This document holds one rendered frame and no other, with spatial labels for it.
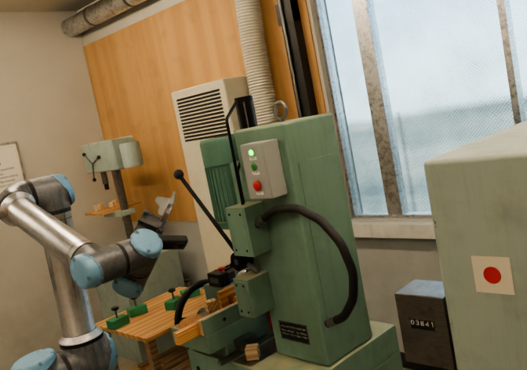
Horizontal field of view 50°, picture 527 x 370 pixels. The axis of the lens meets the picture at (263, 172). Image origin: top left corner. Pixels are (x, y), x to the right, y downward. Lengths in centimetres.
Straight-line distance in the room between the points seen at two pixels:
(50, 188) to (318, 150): 91
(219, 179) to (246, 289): 39
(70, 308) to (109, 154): 217
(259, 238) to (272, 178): 21
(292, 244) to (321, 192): 17
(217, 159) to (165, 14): 243
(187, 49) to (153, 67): 43
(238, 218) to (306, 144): 29
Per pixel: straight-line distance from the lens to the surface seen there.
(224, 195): 187
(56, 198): 201
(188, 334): 186
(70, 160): 491
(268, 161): 155
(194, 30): 393
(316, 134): 166
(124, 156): 399
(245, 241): 167
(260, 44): 335
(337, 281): 172
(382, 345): 191
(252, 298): 172
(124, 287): 165
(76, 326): 209
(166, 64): 420
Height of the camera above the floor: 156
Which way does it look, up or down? 6 degrees down
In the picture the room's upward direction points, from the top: 11 degrees counter-clockwise
